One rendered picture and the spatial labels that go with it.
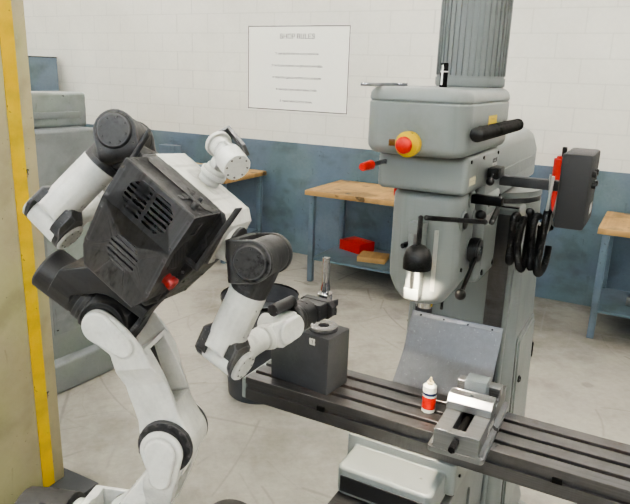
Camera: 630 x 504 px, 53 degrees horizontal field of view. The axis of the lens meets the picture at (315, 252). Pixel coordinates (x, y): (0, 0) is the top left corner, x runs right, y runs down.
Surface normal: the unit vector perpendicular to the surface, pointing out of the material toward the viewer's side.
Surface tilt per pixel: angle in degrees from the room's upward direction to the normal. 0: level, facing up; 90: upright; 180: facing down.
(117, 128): 75
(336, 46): 90
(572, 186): 90
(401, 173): 90
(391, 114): 90
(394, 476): 0
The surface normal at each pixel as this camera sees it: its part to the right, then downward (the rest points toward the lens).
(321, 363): -0.57, 0.20
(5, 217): 0.88, 0.16
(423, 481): 0.04, -0.96
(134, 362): -0.17, 0.26
